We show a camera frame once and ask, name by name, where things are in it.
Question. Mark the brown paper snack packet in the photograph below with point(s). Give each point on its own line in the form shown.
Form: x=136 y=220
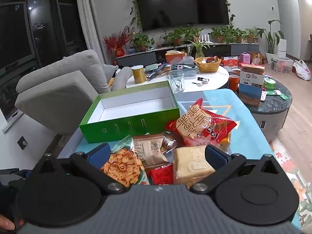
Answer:
x=148 y=148

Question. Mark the small tape roll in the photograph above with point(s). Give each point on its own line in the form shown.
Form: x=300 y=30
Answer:
x=206 y=80

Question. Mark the pale green case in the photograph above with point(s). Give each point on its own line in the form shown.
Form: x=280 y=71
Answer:
x=152 y=67

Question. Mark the white round coffee table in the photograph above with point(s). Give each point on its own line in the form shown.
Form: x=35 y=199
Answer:
x=214 y=78

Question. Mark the grey sofa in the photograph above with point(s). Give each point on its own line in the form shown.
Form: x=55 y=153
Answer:
x=61 y=95

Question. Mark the black wall outlet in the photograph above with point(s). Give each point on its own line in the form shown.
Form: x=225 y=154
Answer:
x=23 y=142

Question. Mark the brown and blue cardboard box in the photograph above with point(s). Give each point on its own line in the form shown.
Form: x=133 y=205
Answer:
x=252 y=85

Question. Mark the orange cup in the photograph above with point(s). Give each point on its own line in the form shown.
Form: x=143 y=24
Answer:
x=233 y=82

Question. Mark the dark glass door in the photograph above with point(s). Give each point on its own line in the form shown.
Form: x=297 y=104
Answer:
x=14 y=41

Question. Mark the white air purifier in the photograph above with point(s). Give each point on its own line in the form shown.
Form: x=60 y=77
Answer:
x=281 y=46

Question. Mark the yellow woven basket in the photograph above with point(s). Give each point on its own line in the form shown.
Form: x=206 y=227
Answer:
x=207 y=65

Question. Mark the white curtain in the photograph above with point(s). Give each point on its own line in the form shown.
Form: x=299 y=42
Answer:
x=87 y=17

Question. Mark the beige rice cracker packet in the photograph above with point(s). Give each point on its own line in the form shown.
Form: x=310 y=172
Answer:
x=187 y=165

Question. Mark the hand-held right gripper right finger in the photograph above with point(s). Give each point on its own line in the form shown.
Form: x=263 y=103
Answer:
x=215 y=157

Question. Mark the green tape roll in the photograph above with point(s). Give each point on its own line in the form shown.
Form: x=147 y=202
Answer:
x=269 y=83

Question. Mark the red foil snack packet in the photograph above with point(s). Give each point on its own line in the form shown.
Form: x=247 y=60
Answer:
x=162 y=175

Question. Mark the dark marble round table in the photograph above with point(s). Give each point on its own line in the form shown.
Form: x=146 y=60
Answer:
x=275 y=107

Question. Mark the small scissors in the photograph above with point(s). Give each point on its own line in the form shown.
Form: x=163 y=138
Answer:
x=198 y=84

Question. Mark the green cardboard box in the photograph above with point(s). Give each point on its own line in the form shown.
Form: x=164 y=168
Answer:
x=131 y=126

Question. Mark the clear storage bin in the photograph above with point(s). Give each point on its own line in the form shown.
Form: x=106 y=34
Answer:
x=281 y=64

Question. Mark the orange tissue box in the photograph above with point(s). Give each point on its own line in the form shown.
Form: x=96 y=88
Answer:
x=174 y=56

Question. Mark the orange and white flat box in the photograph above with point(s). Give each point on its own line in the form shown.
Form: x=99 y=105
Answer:
x=229 y=62

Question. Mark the floral rug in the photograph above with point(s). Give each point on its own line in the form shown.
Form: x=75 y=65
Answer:
x=292 y=170

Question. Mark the potted green plant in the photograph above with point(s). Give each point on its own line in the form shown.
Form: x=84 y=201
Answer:
x=176 y=37
x=196 y=33
x=249 y=35
x=237 y=35
x=219 y=35
x=141 y=42

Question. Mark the tall plant in white pot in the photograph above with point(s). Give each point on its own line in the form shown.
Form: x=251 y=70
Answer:
x=269 y=37

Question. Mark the dark blue flat box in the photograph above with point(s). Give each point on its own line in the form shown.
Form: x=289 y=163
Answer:
x=157 y=72

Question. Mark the red berry decoration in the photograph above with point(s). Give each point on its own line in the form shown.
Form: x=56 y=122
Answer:
x=114 y=41

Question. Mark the clear glass mug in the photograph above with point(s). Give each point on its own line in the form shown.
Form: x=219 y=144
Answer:
x=176 y=81

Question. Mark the spider plant in glass vase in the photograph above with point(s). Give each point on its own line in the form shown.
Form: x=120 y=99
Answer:
x=199 y=48

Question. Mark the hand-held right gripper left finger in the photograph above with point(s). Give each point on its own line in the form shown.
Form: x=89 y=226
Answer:
x=98 y=154

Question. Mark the large red cracker bag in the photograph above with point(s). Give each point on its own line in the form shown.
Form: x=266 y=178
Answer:
x=209 y=126

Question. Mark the yellow can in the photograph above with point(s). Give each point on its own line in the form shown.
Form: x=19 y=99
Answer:
x=139 y=74

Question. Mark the blue-grey plastic basket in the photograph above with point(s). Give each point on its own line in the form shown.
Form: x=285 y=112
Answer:
x=187 y=69

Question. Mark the white plastic bag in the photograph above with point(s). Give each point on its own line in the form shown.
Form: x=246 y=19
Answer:
x=302 y=69

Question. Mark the green bag of orange crisps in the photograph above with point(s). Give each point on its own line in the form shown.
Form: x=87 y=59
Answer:
x=124 y=165

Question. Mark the clear packet of brown snack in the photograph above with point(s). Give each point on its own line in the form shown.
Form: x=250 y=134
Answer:
x=170 y=140

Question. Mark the white router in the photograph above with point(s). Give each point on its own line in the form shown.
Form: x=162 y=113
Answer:
x=206 y=38

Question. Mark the brown cup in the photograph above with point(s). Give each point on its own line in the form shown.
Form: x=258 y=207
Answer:
x=236 y=72

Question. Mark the pink box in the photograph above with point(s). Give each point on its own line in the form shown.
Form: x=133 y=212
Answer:
x=245 y=58

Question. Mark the trailing green vine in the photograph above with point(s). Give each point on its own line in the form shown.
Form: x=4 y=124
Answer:
x=135 y=12
x=228 y=2

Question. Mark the black wall television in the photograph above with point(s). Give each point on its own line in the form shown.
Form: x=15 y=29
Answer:
x=182 y=4

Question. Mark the person's left hand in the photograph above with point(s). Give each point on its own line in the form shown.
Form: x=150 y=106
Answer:
x=5 y=224

